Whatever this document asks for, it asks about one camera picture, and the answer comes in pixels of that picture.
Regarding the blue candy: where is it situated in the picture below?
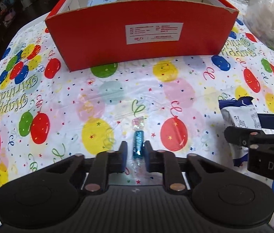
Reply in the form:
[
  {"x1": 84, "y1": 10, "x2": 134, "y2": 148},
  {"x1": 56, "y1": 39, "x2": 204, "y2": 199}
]
[{"x1": 130, "y1": 116, "x2": 145, "y2": 177}]

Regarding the white blue snack packet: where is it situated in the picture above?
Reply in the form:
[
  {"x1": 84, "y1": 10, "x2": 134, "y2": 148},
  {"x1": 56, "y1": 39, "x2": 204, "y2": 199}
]
[{"x1": 218, "y1": 96, "x2": 262, "y2": 167}]

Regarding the balloon birthday tablecloth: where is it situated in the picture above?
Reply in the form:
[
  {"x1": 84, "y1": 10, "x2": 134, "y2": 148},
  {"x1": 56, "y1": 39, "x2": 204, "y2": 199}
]
[{"x1": 0, "y1": 0, "x2": 274, "y2": 231}]

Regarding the red cardboard box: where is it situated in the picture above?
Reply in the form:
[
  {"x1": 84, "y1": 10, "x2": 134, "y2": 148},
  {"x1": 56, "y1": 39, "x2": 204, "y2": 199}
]
[{"x1": 45, "y1": 0, "x2": 239, "y2": 71}]

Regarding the light blue snack packet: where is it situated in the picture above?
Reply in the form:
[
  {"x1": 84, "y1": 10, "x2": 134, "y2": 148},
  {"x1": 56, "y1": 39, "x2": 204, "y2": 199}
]
[{"x1": 87, "y1": 0, "x2": 118, "y2": 7}]

